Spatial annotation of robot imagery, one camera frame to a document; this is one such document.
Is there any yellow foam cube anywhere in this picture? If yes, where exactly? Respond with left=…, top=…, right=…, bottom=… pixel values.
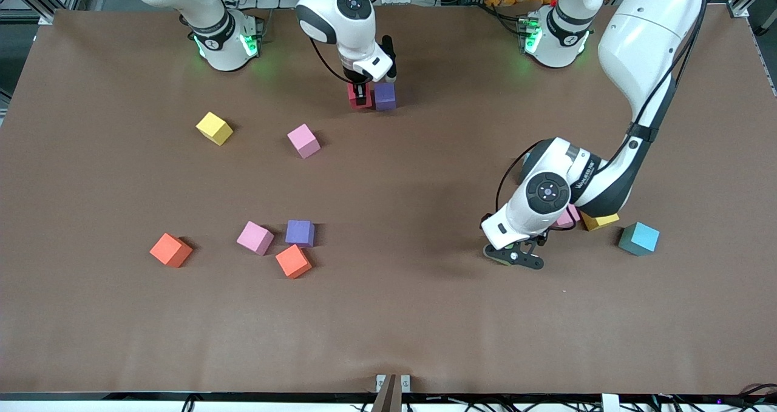
left=195, top=111, right=234, bottom=146
left=581, top=211, right=620, bottom=232

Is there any red foam cube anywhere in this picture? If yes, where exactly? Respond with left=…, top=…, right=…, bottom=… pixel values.
left=347, top=82, right=374, bottom=110

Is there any orange foam cube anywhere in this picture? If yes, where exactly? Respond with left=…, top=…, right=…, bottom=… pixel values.
left=275, top=244, right=313, bottom=280
left=149, top=232, right=194, bottom=269

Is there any purple foam cube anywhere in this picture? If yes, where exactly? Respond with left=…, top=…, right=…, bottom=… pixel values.
left=373, top=83, right=397, bottom=111
left=285, top=220, right=316, bottom=248

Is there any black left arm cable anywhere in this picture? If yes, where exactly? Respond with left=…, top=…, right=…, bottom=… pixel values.
left=483, top=0, right=710, bottom=231

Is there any brown post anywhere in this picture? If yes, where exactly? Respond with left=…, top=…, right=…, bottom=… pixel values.
left=372, top=374, right=402, bottom=412

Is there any pink foam cube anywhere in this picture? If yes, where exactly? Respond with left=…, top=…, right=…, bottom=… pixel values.
left=554, top=203, right=582, bottom=229
left=236, top=220, right=275, bottom=256
left=287, top=123, right=322, bottom=160

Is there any silver metal bracket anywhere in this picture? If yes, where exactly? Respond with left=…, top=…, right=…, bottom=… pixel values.
left=376, top=374, right=411, bottom=393

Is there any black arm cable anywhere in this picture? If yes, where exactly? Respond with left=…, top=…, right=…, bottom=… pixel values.
left=483, top=0, right=710, bottom=231
left=308, top=35, right=351, bottom=86

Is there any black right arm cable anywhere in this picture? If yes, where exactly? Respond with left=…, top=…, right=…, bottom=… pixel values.
left=308, top=35, right=351, bottom=86

